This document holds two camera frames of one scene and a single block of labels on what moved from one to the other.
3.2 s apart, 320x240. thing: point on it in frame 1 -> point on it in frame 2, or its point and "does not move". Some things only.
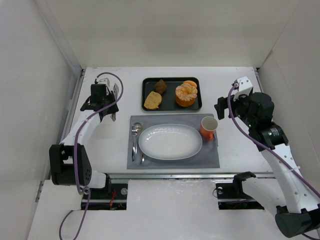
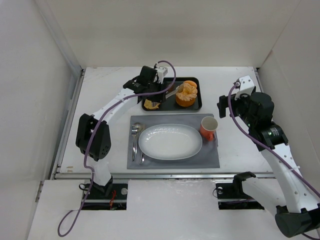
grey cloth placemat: x=207 y=156 does not move
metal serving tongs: x=116 y=91 -> x=179 y=89
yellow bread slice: x=152 y=100 does not move
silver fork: x=134 y=145 does not move
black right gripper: x=221 y=107 does not move
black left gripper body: x=99 y=107 -> x=155 y=92
